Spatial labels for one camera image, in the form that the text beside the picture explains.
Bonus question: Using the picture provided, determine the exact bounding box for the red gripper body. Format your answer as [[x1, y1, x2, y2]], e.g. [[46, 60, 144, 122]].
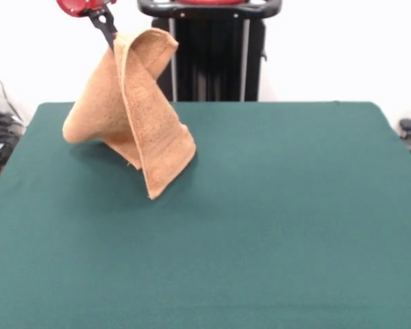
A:
[[56, 0, 119, 18]]

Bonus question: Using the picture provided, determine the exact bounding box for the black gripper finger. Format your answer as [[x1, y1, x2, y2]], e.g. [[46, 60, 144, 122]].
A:
[[88, 10, 115, 51], [100, 8, 119, 36]]

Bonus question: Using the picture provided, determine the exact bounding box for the orange terry towel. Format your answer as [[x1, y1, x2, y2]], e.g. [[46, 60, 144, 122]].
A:
[[62, 28, 197, 201]]

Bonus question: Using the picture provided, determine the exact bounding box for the dark green table cloth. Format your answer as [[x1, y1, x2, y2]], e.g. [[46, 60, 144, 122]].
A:
[[0, 100, 411, 329]]

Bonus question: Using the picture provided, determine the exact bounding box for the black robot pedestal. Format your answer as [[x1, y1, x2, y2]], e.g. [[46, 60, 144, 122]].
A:
[[136, 0, 282, 103]]

